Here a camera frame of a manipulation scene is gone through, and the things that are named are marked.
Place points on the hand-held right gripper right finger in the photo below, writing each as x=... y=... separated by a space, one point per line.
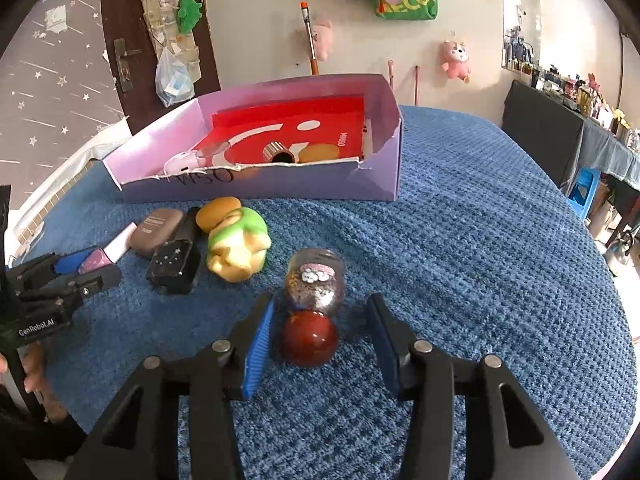
x=382 y=345

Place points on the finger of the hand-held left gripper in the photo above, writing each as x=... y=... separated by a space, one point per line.
x=72 y=262
x=100 y=280

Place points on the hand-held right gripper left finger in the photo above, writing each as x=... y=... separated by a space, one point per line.
x=257 y=355

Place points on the brown eye shadow case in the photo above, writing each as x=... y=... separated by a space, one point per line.
x=155 y=232

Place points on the glitter jar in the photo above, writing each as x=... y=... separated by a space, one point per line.
x=315 y=280

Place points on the green yellow toy figure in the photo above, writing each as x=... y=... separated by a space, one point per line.
x=235 y=245

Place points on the white pink round device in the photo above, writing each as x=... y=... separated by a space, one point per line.
x=182 y=162

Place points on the purple cardboard box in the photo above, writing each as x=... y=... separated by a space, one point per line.
x=300 y=182

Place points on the orange translucent block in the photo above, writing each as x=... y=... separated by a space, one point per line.
x=320 y=153

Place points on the silver metal cylinder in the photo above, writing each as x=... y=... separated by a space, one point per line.
x=280 y=152

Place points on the person's left forearm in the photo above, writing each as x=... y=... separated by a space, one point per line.
x=40 y=445

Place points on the person's left hand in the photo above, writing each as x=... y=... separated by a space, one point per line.
x=36 y=372

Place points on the blue blanket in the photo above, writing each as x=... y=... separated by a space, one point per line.
x=450 y=260

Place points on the clear plastic bag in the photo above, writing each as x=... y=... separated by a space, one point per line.
x=174 y=82

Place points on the white paper scrap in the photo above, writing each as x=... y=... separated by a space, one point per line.
x=56 y=17

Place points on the blue stool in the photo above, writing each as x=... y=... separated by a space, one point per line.
x=582 y=192

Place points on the pink stick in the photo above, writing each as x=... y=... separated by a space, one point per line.
x=391 y=75
x=417 y=85

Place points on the black covered table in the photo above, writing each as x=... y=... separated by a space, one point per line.
x=540 y=135

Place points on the brown door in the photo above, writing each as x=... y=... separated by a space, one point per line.
x=120 y=0

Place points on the beige hanging organiser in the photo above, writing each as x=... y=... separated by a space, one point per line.
x=160 y=10

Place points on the green plush toy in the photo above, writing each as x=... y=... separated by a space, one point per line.
x=189 y=15

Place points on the pink bear plush toy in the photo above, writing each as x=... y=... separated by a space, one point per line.
x=455 y=60

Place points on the blue tablecloth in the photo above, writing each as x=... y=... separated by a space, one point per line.
x=610 y=155

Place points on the pale pink plush toy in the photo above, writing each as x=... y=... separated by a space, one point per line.
x=322 y=37

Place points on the orange-tipped brush stick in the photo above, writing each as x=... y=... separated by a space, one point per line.
x=310 y=40

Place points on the cluster of cosmetic bottles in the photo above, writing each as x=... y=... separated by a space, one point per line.
x=575 y=90

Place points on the wall mirror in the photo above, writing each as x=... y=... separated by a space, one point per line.
x=520 y=25

